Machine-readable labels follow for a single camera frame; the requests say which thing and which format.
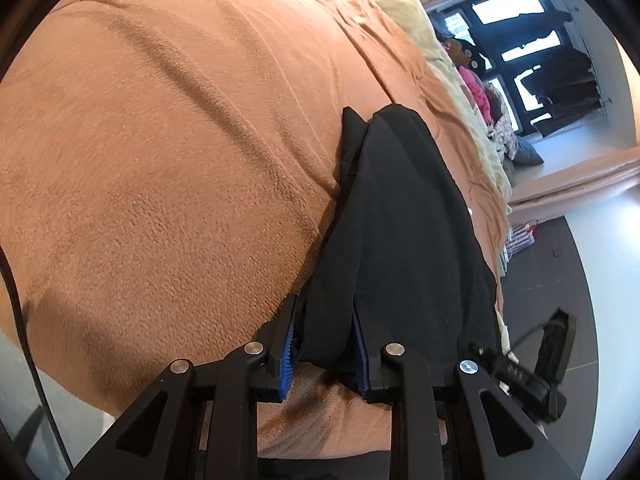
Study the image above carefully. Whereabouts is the cream duvet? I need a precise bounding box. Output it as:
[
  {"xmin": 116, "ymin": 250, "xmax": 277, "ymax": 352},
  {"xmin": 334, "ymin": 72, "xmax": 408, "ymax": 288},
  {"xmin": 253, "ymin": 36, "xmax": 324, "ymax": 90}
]
[{"xmin": 300, "ymin": 0, "xmax": 513, "ymax": 206}]

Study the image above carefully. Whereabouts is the dark framed window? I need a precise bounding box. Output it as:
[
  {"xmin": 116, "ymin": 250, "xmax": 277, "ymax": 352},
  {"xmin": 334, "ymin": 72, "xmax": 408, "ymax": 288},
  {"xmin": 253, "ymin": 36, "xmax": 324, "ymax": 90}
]
[{"xmin": 430, "ymin": 0, "xmax": 613, "ymax": 136}]

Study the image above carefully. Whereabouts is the floral cloth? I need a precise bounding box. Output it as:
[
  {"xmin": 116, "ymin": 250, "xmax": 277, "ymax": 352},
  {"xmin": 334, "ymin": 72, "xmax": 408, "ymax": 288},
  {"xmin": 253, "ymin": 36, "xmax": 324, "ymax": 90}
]
[{"xmin": 487, "ymin": 110, "xmax": 521, "ymax": 161}]

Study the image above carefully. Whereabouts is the striped bag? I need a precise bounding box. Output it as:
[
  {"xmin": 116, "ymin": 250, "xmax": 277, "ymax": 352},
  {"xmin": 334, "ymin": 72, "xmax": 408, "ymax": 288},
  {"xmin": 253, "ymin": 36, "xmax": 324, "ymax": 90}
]
[{"xmin": 507, "ymin": 217, "xmax": 538, "ymax": 261}]

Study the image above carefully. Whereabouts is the row of hanging dark clothes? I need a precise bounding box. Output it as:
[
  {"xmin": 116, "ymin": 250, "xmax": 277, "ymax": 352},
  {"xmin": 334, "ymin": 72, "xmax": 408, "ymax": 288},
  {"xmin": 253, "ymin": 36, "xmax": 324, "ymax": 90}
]
[{"xmin": 520, "ymin": 47, "xmax": 608, "ymax": 121}]

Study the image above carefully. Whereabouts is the pink curtain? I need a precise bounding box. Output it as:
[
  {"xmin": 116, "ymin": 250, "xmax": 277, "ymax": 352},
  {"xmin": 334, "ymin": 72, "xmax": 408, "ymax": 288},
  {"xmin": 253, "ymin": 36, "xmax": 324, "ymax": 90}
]
[{"xmin": 507, "ymin": 152, "xmax": 640, "ymax": 216}]

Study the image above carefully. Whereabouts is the black button shirt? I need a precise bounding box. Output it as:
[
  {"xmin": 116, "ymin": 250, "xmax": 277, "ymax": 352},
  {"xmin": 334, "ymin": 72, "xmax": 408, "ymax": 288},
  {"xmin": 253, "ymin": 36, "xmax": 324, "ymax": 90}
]
[{"xmin": 299, "ymin": 104, "xmax": 503, "ymax": 396}]

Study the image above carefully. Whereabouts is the hanging dark coat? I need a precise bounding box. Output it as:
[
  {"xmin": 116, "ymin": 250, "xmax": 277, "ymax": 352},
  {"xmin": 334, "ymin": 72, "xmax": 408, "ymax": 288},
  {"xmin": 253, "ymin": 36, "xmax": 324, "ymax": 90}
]
[{"xmin": 532, "ymin": 7, "xmax": 576, "ymax": 41}]

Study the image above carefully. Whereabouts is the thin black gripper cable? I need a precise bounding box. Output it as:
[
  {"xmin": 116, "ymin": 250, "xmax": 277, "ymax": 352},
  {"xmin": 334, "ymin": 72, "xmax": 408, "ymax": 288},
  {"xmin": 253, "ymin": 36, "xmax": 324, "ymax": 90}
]
[{"xmin": 500, "ymin": 320, "xmax": 558, "ymax": 353}]

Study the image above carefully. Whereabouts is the black plush toy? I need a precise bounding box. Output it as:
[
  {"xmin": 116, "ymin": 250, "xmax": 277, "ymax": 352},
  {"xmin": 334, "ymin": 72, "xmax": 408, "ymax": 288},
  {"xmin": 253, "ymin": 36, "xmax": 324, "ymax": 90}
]
[{"xmin": 452, "ymin": 45, "xmax": 493, "ymax": 73}]

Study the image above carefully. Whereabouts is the pink cloth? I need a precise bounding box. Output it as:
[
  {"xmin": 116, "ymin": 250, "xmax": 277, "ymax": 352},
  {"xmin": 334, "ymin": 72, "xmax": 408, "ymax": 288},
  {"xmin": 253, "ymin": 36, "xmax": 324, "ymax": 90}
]
[{"xmin": 460, "ymin": 67, "xmax": 493, "ymax": 113}]

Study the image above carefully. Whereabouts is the brown fleece blanket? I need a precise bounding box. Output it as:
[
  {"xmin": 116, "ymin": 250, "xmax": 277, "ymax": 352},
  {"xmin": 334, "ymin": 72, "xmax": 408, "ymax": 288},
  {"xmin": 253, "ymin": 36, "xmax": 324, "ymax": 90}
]
[{"xmin": 0, "ymin": 0, "xmax": 511, "ymax": 461}]

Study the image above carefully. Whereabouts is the grey cushion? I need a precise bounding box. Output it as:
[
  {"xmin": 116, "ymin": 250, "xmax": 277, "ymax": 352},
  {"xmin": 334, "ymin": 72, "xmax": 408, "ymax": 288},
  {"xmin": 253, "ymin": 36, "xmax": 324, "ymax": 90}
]
[{"xmin": 512, "ymin": 135, "xmax": 546, "ymax": 166}]

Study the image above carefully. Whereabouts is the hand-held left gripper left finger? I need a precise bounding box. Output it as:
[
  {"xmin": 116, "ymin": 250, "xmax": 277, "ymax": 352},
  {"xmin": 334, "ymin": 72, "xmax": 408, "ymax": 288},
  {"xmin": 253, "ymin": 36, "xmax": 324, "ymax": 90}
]
[{"xmin": 75, "ymin": 294, "xmax": 301, "ymax": 480}]

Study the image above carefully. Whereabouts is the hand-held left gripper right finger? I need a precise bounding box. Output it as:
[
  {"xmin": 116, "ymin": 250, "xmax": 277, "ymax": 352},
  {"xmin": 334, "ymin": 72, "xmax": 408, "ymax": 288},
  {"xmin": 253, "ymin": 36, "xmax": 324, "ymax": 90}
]
[{"xmin": 351, "ymin": 307, "xmax": 583, "ymax": 480}]

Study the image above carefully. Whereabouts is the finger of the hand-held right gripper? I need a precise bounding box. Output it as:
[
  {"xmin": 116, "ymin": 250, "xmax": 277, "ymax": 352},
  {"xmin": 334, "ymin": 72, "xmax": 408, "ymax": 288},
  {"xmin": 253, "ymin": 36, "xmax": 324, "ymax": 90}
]
[{"xmin": 467, "ymin": 342, "xmax": 506, "ymax": 377}]

